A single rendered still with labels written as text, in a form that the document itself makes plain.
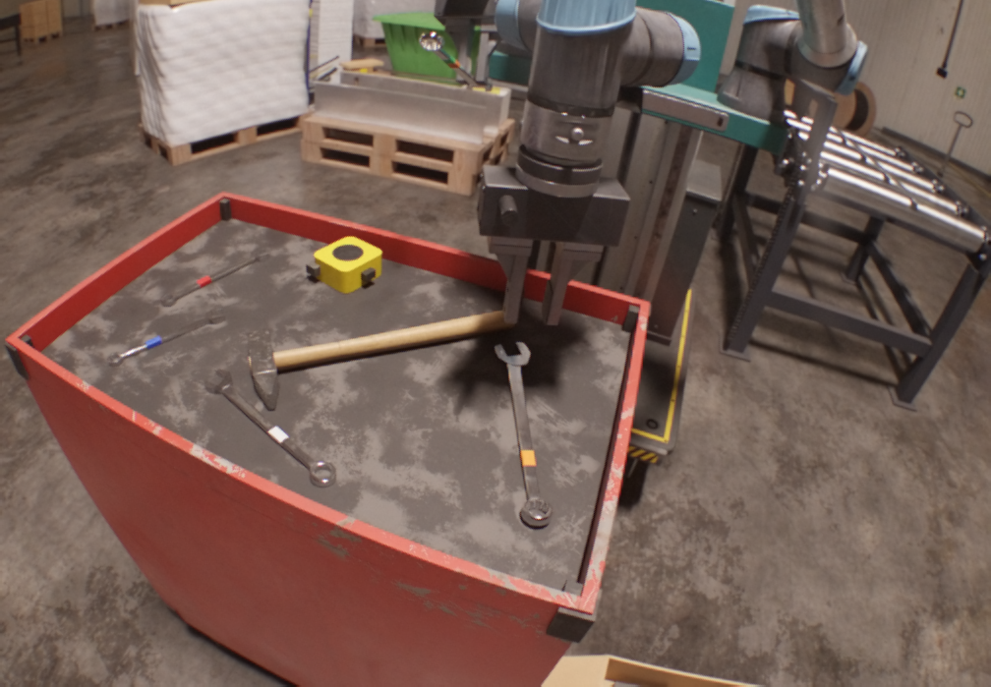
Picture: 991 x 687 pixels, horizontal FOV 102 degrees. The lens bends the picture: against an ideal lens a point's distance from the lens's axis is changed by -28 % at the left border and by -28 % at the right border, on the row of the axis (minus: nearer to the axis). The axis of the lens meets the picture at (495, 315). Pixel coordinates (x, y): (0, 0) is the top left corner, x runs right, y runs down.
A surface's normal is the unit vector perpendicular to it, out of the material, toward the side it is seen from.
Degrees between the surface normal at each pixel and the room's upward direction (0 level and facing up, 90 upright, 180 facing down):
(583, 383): 0
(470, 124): 90
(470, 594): 90
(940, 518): 0
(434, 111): 90
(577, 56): 90
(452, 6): 67
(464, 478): 0
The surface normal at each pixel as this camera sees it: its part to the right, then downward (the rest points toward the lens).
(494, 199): 0.07, 0.59
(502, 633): -0.30, 0.53
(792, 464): 0.12, -0.80
